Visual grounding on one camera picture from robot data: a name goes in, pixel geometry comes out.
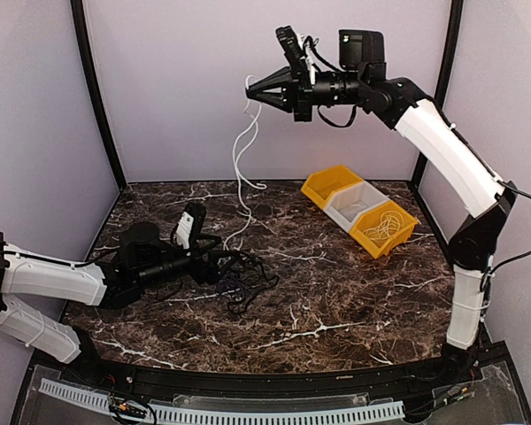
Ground black front rail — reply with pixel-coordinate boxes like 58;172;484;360
64;358;482;399

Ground black cable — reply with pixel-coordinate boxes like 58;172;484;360
212;248;281;316

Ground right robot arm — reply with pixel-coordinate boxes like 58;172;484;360
246;26;516;350

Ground near yellow plastic bin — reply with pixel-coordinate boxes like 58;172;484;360
349;201;419;259

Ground yellow plastic bin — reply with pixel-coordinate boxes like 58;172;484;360
349;201;419;259
301;165;364;210

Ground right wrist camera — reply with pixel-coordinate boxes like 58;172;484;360
275;26;317;86

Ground white plastic bin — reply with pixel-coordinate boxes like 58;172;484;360
323;182;389;232

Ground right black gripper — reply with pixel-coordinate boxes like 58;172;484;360
248;60;366;120

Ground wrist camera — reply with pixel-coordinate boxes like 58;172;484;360
275;26;317;86
171;203;206;250

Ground far yellow plastic bin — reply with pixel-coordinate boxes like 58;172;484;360
301;165;364;210

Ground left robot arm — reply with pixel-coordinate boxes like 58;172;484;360
0;222;223;386

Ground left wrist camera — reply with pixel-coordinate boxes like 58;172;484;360
171;203;206;250

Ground white slotted cable duct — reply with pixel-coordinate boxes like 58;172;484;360
39;378;404;424

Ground right black frame post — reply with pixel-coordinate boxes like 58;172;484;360
411;0;464;190

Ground black frame post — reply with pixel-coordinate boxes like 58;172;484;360
69;0;127;191
411;0;464;190

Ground left black frame post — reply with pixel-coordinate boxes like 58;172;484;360
69;0;127;191

